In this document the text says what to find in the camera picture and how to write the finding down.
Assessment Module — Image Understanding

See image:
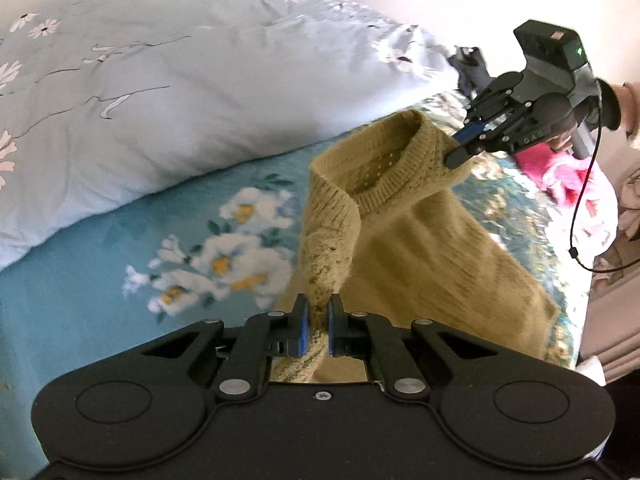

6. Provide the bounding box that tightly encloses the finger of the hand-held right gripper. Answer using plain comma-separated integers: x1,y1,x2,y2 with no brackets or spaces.
444,105,538,168
452,72,526,146

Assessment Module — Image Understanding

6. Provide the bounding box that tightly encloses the pink floral cloth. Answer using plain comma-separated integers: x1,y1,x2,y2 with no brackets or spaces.
515,150,619,267

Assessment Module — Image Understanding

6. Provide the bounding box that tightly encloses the beige floral cloth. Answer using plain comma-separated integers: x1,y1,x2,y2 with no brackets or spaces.
592,166,640,281

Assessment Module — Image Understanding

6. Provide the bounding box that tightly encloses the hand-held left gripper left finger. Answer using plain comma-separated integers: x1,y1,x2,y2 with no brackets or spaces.
141,293,307,401

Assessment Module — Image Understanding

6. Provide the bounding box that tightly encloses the yellow knit sweater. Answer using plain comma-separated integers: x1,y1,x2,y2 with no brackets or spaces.
272,109,562,386

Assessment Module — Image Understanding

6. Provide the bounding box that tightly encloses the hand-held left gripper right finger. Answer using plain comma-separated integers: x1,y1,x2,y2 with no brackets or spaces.
326,293,496,403

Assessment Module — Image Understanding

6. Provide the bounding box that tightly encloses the teal floral blanket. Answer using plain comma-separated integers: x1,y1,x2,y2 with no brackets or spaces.
0,91,595,461

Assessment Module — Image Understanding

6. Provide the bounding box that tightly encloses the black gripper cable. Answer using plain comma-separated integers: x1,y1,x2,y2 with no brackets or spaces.
569,77,640,274

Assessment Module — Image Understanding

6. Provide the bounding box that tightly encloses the light blue floral pillow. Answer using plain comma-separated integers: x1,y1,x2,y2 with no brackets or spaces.
0,0,462,272

